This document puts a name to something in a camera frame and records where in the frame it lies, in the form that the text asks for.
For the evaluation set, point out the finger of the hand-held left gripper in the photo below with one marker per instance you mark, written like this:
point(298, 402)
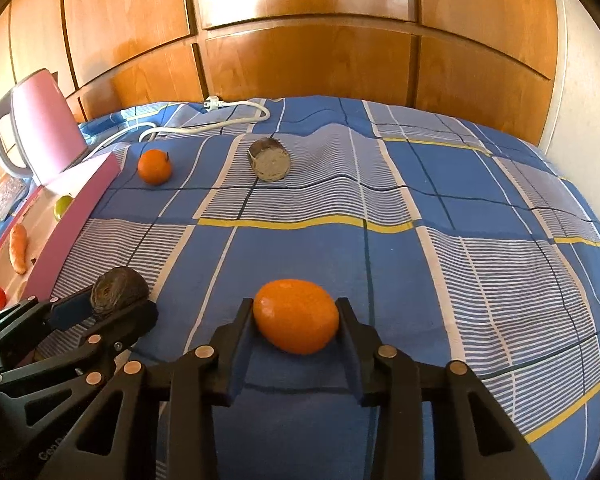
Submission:
point(125, 322)
point(70, 310)

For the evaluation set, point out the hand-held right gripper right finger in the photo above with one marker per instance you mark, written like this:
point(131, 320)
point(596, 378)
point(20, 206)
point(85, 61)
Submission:
point(352, 360)

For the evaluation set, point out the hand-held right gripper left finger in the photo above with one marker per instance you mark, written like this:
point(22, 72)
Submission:
point(240, 355)

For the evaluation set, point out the dark avocado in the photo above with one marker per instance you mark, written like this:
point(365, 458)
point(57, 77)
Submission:
point(120, 290)

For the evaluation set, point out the smooth orange tangerine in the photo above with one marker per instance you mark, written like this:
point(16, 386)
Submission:
point(296, 316)

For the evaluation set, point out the orange carrot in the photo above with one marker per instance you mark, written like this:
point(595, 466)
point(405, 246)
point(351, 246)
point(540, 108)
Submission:
point(18, 247)

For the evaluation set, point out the pink cardboard box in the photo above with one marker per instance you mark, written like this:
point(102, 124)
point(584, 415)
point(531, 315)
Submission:
point(75, 210)

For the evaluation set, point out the green tomato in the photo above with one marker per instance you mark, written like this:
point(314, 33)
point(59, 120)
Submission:
point(62, 207)

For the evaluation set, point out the printed packet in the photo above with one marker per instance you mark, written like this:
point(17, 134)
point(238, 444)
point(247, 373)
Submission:
point(5, 199)

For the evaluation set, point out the orange tangerine with stem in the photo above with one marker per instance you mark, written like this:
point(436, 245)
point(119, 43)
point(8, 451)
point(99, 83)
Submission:
point(155, 166)

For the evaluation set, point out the blue plaid blanket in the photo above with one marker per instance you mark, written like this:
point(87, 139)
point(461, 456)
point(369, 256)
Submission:
point(430, 210)

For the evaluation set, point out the pink electric kettle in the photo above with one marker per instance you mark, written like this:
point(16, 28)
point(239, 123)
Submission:
point(42, 130)

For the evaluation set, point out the metal tin can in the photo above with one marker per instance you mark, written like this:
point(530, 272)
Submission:
point(271, 160)

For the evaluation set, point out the wooden wardrobe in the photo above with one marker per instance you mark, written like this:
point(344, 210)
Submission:
point(305, 35)

